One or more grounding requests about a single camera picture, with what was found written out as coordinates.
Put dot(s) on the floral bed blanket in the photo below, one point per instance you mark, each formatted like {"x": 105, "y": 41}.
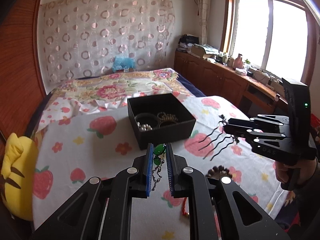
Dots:
{"x": 116, "y": 87}

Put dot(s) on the pink circle pattern curtain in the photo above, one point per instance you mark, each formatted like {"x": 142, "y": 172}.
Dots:
{"x": 84, "y": 38}

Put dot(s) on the pale green jade bangle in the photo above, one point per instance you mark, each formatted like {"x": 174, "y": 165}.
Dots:
{"x": 147, "y": 119}

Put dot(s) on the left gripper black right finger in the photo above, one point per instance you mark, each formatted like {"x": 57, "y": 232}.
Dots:
{"x": 170, "y": 168}

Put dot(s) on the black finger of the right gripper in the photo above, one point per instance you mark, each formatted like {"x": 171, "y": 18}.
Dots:
{"x": 261, "y": 120}

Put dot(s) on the strawberry print white cloth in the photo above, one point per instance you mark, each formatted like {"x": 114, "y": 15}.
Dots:
{"x": 77, "y": 143}

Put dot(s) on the window with wooden frame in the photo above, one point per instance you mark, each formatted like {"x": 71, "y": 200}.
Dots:
{"x": 229, "y": 26}

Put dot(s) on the black square jewelry box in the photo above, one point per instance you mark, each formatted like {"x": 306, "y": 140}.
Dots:
{"x": 165, "y": 107}

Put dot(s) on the blue plush toy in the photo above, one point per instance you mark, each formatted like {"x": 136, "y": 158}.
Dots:
{"x": 123, "y": 64}

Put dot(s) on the dark bag on counter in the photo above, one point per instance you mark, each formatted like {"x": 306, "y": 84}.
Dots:
{"x": 186, "y": 42}

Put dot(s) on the cardboard box on counter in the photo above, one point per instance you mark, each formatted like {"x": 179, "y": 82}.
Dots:
{"x": 203, "y": 51}

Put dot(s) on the pink bottle on counter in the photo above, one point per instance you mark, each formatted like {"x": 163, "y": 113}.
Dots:
{"x": 238, "y": 63}

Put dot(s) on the black wavy hair fork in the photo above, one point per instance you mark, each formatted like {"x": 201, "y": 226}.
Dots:
{"x": 218, "y": 140}

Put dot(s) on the side window curtain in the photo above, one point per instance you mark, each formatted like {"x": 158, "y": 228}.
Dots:
{"x": 203, "y": 10}

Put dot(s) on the person's right hand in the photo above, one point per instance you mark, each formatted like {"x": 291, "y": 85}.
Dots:
{"x": 307, "y": 169}

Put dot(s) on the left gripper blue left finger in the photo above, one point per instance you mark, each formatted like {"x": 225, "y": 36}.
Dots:
{"x": 148, "y": 168}

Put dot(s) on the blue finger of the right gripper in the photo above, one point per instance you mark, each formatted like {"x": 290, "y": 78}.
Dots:
{"x": 237, "y": 132}

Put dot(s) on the wooden side cabinet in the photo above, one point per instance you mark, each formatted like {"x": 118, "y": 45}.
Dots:
{"x": 249, "y": 95}

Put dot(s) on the yellow plush toy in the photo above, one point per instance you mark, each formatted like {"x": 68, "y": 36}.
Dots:
{"x": 17, "y": 176}

